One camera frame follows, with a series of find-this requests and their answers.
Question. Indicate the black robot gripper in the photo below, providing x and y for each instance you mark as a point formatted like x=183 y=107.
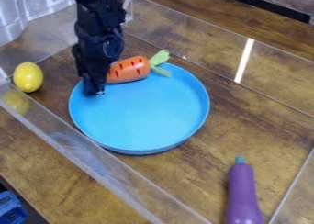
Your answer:
x=97 y=49

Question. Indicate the yellow toy lemon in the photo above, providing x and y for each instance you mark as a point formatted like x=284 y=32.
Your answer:
x=28 y=77

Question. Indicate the blue round tray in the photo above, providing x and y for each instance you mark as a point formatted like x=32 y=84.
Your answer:
x=143 y=117

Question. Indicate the orange toy carrot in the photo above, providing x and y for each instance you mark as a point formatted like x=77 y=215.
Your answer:
x=135 y=68

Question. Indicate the white sheer curtain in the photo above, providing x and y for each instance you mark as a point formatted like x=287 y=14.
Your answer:
x=98 y=17

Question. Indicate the black bar in background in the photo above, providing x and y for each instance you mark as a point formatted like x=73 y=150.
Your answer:
x=280 y=10

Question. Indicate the blue plastic object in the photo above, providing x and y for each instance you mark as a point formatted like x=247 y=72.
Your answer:
x=12 y=211

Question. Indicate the purple toy eggplant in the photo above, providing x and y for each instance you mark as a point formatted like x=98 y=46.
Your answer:
x=243 y=209

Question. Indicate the clear acrylic enclosure wall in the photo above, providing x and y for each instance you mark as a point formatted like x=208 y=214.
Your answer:
x=252 y=58

